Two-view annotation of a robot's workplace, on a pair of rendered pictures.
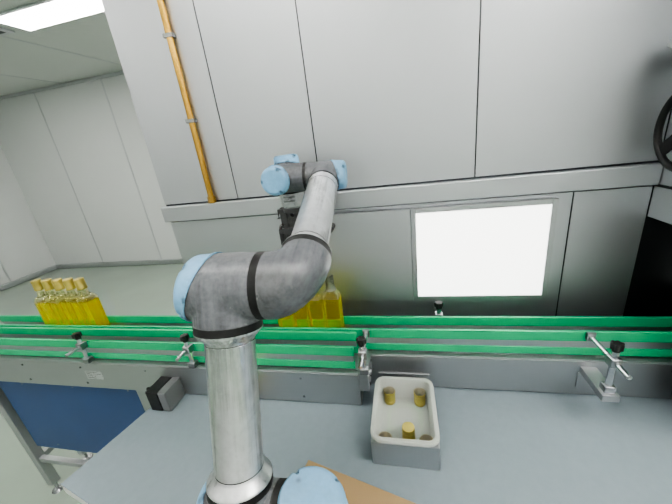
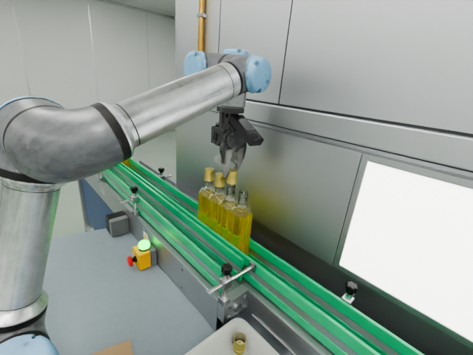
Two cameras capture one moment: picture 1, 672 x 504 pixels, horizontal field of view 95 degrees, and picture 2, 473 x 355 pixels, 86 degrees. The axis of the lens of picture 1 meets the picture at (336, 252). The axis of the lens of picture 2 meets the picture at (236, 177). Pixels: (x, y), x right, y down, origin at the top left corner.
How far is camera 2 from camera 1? 0.46 m
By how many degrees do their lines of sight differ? 30
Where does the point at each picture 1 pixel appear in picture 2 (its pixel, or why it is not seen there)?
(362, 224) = (303, 153)
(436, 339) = (319, 325)
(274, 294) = (11, 147)
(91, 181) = not seen: hidden behind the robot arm
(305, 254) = (68, 120)
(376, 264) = (305, 203)
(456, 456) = not seen: outside the picture
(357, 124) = (335, 29)
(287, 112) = (270, 10)
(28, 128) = not seen: hidden behind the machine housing
